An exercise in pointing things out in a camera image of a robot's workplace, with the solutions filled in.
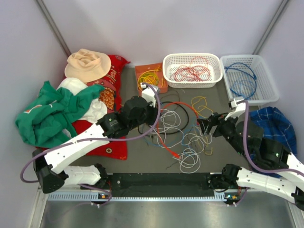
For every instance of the white basket with red cable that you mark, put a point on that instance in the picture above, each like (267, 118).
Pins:
(192, 70)

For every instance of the slotted cable duct rail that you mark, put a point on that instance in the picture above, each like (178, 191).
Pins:
(101, 197)

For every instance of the beige bucket hat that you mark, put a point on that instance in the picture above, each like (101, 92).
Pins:
(87, 65)

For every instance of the white empty perforated basket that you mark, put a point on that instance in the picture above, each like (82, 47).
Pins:
(249, 77)

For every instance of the red patterned cloth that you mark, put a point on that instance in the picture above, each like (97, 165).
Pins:
(111, 98)

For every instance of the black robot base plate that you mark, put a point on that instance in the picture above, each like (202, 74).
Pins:
(164, 184)

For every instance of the white garment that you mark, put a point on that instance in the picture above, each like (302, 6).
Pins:
(97, 108)

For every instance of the green garment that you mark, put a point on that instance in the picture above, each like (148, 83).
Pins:
(47, 122)

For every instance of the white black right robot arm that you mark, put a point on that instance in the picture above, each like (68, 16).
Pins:
(275, 169)

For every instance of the orange cardboard box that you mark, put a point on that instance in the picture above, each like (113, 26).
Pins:
(152, 74)

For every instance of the blue plaid cloth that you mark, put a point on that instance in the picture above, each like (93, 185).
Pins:
(275, 126)

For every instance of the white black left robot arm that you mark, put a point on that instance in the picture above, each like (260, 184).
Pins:
(54, 169)

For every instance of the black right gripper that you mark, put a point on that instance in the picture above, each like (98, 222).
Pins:
(216, 119)

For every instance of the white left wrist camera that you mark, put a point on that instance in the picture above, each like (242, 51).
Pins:
(148, 95)

